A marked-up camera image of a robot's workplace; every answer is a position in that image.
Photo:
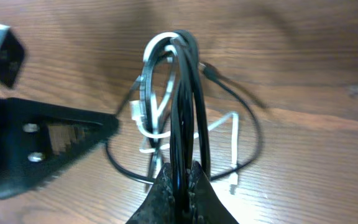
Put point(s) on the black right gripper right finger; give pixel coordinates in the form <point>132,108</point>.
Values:
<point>205,206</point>

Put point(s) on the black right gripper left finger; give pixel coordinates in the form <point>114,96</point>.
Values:
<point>159,203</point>

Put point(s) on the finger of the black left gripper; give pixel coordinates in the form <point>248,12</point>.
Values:
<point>38,140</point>

